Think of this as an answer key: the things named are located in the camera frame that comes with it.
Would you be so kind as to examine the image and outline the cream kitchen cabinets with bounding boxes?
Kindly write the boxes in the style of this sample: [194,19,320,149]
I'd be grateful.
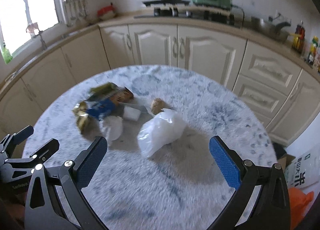
[1,17,319,146]

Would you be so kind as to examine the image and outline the white crumpled plastic bag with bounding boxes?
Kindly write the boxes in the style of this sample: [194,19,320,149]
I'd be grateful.
[137,108,187,158]

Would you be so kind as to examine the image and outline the dark green blue snack bag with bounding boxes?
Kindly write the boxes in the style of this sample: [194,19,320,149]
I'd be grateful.
[85,82,134,120]

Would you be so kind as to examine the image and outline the green dish soap bottle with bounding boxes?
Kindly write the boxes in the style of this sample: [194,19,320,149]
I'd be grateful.
[2,43,13,64]

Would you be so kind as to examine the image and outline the white tissue pack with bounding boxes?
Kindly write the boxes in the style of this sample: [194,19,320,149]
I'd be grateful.
[123,106,142,122]

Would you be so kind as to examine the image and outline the hanging utensil rack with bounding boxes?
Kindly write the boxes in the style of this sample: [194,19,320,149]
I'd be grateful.
[62,0,89,27]

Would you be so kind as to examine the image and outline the white rice sack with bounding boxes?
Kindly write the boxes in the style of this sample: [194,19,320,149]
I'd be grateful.
[284,147,319,189]

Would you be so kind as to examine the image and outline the gold crumpled wrapper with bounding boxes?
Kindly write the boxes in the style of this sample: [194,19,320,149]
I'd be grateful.
[72,101,91,134]

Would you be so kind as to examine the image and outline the orange plastic bag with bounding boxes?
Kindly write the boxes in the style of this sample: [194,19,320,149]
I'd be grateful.
[288,188,314,230]

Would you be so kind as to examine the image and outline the brown walnut shell scrap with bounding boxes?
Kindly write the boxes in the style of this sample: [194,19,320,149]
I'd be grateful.
[150,98,165,115]

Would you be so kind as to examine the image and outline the condiment bottles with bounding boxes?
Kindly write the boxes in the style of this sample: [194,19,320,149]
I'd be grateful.
[291,21,319,74]

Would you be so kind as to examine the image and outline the red white bowl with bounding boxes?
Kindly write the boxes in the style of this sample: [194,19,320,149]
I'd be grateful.
[97,3,116,20]

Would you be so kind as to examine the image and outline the cardboard box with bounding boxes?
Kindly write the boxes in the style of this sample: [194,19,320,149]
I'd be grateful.
[277,154,296,171]

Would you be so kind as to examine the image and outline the small white crumpled bag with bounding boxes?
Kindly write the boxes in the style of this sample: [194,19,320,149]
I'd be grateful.
[99,116,123,146]

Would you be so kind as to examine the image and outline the sink faucet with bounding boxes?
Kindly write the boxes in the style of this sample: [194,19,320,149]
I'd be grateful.
[25,22,47,51]

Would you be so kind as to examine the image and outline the steel kettle pot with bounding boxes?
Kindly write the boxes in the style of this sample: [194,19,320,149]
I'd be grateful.
[251,16,291,43]

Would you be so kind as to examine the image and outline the gas stove with wok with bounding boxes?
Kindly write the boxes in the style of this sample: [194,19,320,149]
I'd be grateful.
[134,0,235,26]

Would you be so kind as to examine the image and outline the window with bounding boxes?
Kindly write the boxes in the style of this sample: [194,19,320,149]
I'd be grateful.
[1,0,59,56]

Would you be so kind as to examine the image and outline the white blue patterned tablecloth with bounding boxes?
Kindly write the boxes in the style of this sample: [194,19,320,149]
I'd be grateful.
[23,65,277,229]

